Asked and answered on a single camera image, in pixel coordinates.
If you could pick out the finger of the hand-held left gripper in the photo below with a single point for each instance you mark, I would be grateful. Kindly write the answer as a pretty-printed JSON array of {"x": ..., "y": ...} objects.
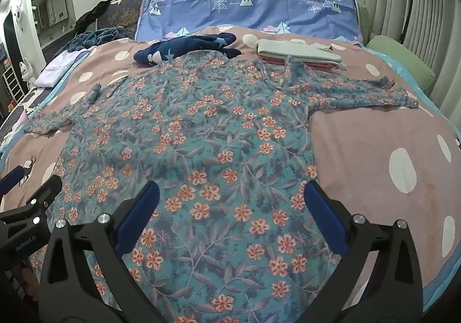
[
  {"x": 10, "y": 179},
  {"x": 46, "y": 195}
]

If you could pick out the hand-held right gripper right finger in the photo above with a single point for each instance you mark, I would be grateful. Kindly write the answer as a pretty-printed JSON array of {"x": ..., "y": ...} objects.
[{"x": 326, "y": 216}]

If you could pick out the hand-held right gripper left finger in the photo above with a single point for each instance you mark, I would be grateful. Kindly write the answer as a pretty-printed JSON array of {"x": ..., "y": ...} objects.
[{"x": 138, "y": 216}]

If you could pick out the teal floral shirt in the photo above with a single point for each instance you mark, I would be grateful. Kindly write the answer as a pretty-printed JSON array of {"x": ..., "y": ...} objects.
[{"x": 216, "y": 150}]

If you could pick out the pink polka dot blanket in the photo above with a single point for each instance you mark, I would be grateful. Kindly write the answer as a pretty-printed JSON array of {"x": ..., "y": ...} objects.
[{"x": 360, "y": 150}]

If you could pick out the animal print bed sheet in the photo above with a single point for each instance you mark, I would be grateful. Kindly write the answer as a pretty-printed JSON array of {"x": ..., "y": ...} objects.
[{"x": 25, "y": 101}]

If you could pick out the white rack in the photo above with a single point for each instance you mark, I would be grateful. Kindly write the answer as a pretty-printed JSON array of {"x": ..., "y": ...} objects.
[{"x": 10, "y": 85}]

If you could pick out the white cat figurine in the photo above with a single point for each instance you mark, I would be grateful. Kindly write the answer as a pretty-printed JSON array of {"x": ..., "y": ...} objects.
[{"x": 25, "y": 72}]

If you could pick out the lavender cloth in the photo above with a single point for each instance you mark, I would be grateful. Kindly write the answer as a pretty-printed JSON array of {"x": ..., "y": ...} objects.
[{"x": 54, "y": 71}]

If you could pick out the pink folded cloth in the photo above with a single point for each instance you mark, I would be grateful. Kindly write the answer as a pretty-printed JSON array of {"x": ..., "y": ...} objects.
[{"x": 306, "y": 60}]

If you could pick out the dark blue fluffy blanket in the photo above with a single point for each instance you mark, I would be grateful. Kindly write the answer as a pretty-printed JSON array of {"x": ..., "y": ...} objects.
[{"x": 97, "y": 36}]

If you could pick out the navy star print garment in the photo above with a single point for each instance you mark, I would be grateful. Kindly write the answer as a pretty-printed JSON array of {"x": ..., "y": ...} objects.
[{"x": 187, "y": 45}]

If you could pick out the green pillow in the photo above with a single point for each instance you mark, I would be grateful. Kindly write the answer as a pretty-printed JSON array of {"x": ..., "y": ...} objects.
[{"x": 403, "y": 56}]

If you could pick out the black cloth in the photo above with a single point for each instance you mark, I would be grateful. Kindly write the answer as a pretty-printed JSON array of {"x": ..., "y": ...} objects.
[{"x": 93, "y": 15}]

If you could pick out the brown printed pillow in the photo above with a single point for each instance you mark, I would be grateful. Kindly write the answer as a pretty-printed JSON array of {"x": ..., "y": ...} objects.
[{"x": 124, "y": 13}]

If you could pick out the blue tree print pillow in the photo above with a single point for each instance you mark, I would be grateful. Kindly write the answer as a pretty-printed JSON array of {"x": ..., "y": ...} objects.
[{"x": 259, "y": 9}]

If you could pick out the white curtain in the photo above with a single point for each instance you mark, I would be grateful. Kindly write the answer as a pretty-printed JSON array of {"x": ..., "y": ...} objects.
[{"x": 432, "y": 20}]

